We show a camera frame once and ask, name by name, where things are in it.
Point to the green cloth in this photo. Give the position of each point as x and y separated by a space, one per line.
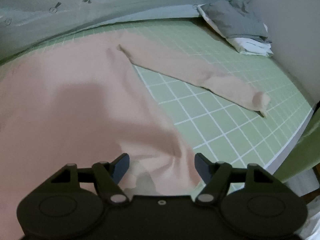
300 150

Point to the beige sweatshirt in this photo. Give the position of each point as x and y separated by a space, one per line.
75 67

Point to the folded grey and white clothes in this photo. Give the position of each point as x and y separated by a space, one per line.
232 22

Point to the carrot print quilt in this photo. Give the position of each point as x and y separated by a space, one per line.
125 5

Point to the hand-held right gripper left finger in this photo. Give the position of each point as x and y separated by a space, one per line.
121 166

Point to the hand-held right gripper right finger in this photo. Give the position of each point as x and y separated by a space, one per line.
202 166

